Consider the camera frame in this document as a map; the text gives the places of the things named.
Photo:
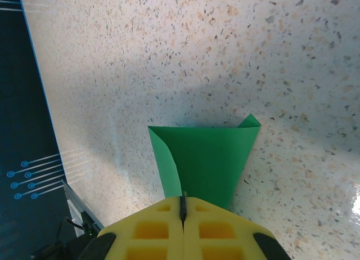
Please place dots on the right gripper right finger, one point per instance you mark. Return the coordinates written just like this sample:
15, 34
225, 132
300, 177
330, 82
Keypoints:
219, 232

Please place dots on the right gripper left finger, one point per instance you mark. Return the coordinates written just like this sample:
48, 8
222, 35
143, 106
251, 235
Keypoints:
152, 232

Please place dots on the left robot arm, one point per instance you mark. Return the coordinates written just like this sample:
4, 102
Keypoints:
81, 243

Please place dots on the aluminium mounting rail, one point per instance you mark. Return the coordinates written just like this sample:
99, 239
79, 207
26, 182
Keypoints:
78, 212

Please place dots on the green square paper sheet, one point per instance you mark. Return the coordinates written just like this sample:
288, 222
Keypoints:
205, 158

